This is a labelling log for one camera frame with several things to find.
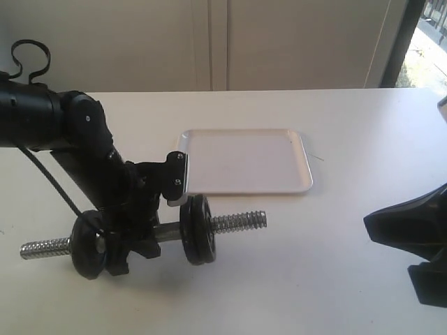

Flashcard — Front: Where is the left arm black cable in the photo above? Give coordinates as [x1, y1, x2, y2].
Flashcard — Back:
[0, 40, 105, 237]

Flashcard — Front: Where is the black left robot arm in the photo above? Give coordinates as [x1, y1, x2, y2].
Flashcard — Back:
[1, 73, 175, 279]

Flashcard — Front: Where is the dark window frame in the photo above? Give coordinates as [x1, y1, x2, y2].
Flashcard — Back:
[379, 0, 426, 88]

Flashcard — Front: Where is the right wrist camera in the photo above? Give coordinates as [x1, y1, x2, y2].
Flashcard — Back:
[437, 96, 447, 122]

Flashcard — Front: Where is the black weight plate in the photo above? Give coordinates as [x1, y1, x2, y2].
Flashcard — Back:
[70, 210, 106, 280]
[179, 196, 205, 266]
[192, 194, 216, 263]

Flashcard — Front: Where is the chrome dumbbell bar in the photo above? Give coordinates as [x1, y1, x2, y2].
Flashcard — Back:
[20, 211, 267, 260]

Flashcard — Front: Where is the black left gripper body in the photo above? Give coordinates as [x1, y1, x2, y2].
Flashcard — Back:
[104, 161, 163, 244]

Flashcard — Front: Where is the white plastic tray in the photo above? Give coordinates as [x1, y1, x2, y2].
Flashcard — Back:
[177, 128, 314, 195]

